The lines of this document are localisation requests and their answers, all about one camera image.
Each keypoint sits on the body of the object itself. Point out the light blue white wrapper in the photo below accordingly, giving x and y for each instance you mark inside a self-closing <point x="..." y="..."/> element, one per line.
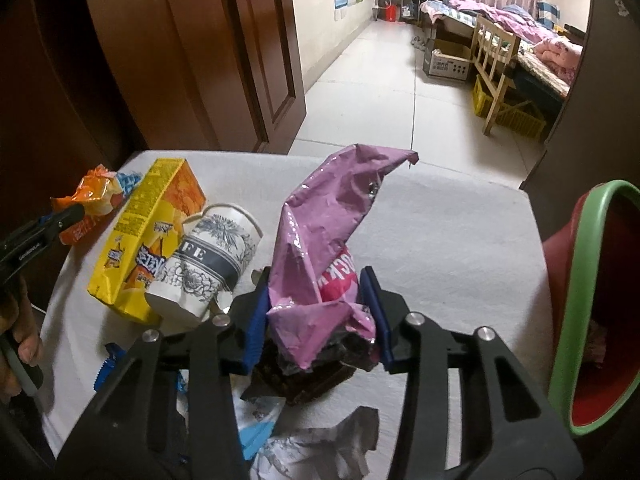
<point x="255" y="416"/>

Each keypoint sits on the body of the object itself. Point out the orange snack wrapper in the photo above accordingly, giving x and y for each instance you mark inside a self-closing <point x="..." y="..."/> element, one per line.
<point x="99" y="192"/>

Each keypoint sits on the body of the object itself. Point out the grey plastic bag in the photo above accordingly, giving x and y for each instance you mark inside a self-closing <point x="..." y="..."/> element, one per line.
<point x="338" y="452"/>

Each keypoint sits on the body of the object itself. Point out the wooden chair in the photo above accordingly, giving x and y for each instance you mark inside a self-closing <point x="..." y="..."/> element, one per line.
<point x="494" y="55"/>

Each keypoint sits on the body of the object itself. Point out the dark cabinet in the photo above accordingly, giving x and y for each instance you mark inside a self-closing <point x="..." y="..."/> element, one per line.
<point x="596" y="137"/>

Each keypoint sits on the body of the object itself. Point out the brown wooden door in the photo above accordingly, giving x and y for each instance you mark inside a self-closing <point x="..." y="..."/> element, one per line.
<point x="206" y="74"/>

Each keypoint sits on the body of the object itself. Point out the blue snack wrapper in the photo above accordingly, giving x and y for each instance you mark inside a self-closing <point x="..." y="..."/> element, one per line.
<point x="115" y="353"/>

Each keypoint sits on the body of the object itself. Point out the red bin green rim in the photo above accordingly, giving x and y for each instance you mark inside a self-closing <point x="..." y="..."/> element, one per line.
<point x="593" y="275"/>

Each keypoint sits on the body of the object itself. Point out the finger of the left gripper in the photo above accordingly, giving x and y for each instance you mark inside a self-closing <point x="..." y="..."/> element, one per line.
<point x="33" y="239"/>

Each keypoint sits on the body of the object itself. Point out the purple snack bag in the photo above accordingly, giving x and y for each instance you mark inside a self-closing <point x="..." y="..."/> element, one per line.
<point x="313" y="286"/>

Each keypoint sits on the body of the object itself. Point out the person left hand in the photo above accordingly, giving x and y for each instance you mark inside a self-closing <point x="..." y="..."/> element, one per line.
<point x="17" y="319"/>

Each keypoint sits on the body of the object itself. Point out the yellow snack box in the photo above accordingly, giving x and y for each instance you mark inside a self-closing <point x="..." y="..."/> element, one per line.
<point x="145" y="235"/>

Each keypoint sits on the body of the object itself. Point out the brown gold wrapper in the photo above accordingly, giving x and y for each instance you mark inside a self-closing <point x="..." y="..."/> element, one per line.
<point x="275" y="375"/>

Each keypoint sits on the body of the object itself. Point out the red bucket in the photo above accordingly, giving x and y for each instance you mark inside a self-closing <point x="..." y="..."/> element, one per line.
<point x="390" y="13"/>

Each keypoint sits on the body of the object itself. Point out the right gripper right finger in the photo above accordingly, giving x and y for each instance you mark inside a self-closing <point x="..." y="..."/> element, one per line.
<point x="471" y="411"/>

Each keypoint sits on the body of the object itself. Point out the white floral paper cup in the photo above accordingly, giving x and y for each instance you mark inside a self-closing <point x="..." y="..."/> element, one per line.
<point x="198" y="279"/>

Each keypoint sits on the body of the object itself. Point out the bed with pink bedding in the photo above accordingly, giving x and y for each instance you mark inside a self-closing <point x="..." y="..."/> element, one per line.
<point x="549" y="56"/>

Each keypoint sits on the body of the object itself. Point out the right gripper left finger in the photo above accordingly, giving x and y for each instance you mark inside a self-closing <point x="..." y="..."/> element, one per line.
<point x="166" y="410"/>

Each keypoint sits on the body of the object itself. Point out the yellow plastic crate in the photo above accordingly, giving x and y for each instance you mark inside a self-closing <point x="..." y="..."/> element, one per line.
<point x="522" y="117"/>

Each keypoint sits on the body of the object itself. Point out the white storage crate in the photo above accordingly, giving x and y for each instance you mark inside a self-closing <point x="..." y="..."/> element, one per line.
<point x="447" y="60"/>

